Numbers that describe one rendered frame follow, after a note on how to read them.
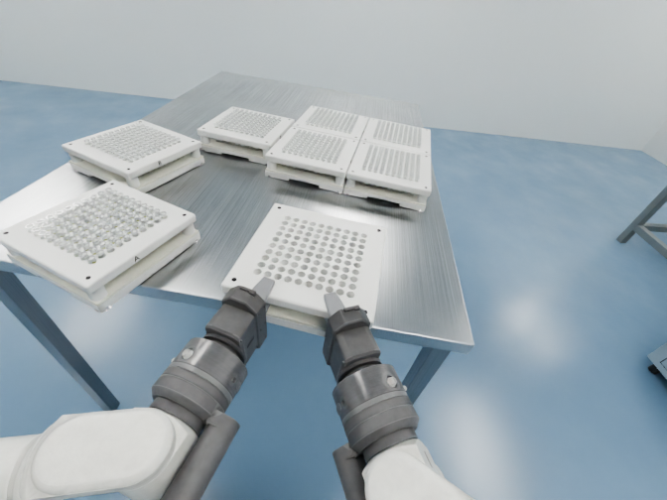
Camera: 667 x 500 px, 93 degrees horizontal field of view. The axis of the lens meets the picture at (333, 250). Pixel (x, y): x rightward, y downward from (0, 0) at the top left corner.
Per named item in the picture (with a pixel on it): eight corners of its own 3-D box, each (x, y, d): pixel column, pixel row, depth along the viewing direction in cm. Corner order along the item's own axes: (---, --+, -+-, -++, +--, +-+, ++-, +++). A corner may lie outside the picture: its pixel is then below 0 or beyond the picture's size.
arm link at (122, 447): (192, 430, 38) (64, 443, 35) (178, 402, 32) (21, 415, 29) (181, 497, 33) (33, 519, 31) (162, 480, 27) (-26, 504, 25)
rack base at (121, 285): (123, 203, 79) (119, 195, 77) (200, 238, 73) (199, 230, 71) (11, 262, 62) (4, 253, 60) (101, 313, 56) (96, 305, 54)
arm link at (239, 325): (214, 274, 44) (149, 345, 35) (277, 298, 42) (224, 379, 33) (225, 324, 52) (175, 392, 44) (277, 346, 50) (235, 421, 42)
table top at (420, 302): (221, 77, 176) (221, 70, 174) (416, 110, 174) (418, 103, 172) (-64, 259, 64) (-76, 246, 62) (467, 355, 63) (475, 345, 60)
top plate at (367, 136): (368, 122, 128) (369, 116, 126) (429, 134, 126) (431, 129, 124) (358, 145, 110) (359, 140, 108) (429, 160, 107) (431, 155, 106)
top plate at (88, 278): (116, 186, 76) (113, 179, 74) (197, 220, 70) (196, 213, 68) (-4, 242, 58) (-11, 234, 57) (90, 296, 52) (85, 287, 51)
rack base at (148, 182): (147, 140, 105) (145, 133, 103) (204, 163, 98) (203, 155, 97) (71, 168, 88) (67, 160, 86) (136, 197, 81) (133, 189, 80)
